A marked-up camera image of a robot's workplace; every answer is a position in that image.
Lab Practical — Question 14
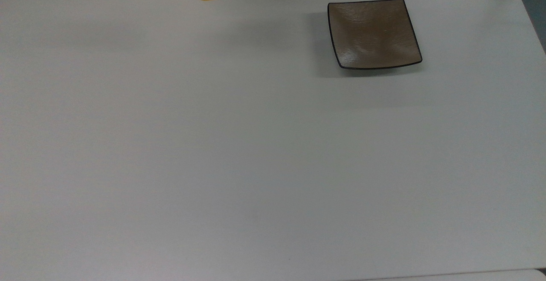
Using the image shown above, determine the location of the square brown ceramic plate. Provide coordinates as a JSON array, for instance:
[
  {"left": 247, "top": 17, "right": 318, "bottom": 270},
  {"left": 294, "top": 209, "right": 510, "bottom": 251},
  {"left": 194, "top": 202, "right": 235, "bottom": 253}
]
[{"left": 327, "top": 0, "right": 423, "bottom": 70}]

